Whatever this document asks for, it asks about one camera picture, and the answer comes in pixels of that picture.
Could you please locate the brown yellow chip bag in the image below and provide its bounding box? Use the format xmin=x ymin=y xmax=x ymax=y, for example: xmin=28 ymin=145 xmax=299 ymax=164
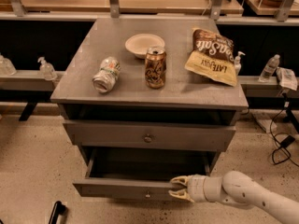
xmin=185 ymin=28 xmax=237 ymax=87

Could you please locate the black power cable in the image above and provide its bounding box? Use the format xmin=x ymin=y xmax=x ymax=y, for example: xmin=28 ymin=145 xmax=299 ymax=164
xmin=268 ymin=100 xmax=299 ymax=167

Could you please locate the grey drawer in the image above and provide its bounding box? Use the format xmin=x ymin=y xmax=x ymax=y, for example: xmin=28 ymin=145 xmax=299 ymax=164
xmin=64 ymin=120 xmax=235 ymax=151
xmin=73 ymin=147 xmax=215 ymax=201

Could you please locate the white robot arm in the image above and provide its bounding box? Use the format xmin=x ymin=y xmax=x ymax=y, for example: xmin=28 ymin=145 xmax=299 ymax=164
xmin=169 ymin=171 xmax=299 ymax=224

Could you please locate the gold soda can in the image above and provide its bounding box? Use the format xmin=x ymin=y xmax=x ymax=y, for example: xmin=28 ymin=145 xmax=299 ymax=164
xmin=145 ymin=46 xmax=166 ymax=89

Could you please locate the grey top drawer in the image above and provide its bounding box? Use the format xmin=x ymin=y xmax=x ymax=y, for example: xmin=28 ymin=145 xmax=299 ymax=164
xmin=64 ymin=120 xmax=235 ymax=151

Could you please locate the black object on floor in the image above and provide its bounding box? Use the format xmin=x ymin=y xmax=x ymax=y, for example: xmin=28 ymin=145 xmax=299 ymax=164
xmin=49 ymin=201 xmax=66 ymax=224

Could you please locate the wooden back table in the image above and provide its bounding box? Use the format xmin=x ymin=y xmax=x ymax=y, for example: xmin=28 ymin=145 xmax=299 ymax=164
xmin=21 ymin=0 xmax=211 ymax=15

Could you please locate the grey drawer cabinet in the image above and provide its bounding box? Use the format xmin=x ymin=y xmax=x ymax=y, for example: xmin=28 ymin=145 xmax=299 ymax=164
xmin=50 ymin=16 xmax=249 ymax=175

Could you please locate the folded white cloth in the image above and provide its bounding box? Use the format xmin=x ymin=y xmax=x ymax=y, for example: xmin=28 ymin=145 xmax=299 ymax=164
xmin=277 ymin=67 xmax=298 ymax=91

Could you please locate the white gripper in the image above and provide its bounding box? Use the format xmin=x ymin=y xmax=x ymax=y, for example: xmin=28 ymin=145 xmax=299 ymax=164
xmin=168 ymin=175 xmax=222 ymax=203

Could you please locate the clear water bottle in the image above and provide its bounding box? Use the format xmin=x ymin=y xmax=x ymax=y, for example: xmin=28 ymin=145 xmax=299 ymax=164
xmin=259 ymin=54 xmax=280 ymax=82

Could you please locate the white paper bowl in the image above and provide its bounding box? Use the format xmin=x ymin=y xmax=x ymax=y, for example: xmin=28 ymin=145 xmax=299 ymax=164
xmin=125 ymin=34 xmax=164 ymax=59

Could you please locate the white pump bottle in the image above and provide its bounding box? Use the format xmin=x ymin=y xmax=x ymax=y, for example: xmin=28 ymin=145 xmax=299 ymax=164
xmin=234 ymin=51 xmax=246 ymax=76

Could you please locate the crushed white soda can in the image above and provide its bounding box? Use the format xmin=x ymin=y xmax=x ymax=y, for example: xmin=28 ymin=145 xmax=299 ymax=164
xmin=93 ymin=57 xmax=121 ymax=93

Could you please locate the clear sanitizer bottle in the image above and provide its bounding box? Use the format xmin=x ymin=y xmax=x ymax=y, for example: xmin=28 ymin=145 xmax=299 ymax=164
xmin=37 ymin=57 xmax=58 ymax=80

